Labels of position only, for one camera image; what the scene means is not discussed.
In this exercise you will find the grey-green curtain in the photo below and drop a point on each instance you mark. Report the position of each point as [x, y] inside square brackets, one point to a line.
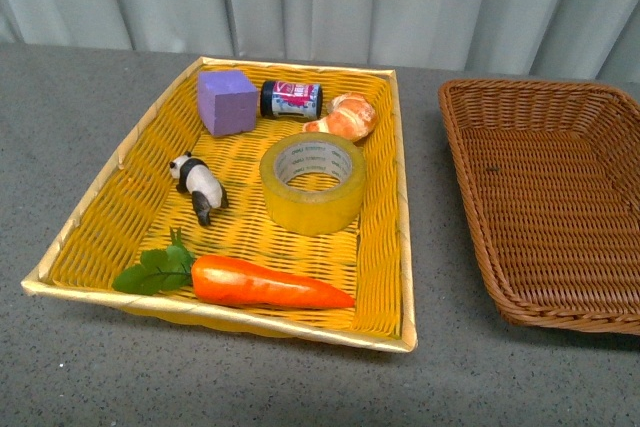
[590, 39]

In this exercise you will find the brown wicker basket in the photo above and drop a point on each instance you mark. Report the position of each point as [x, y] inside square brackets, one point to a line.
[549, 178]

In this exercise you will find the yellow woven basket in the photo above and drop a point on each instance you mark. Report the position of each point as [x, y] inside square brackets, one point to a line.
[133, 204]

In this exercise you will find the small black labelled jar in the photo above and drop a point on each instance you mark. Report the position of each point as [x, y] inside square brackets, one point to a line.
[286, 99]

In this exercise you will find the orange toy carrot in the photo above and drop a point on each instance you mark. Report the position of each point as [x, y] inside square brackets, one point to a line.
[225, 281]

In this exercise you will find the purple foam cube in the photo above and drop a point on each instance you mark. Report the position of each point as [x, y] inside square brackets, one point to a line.
[227, 102]

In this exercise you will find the toy panda figurine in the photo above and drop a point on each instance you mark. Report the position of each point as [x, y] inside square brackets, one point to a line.
[194, 177]

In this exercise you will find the yellow packing tape roll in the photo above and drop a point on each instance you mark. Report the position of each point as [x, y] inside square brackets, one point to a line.
[318, 212]

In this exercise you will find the toy croissant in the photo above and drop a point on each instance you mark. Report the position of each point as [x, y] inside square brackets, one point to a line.
[350, 116]

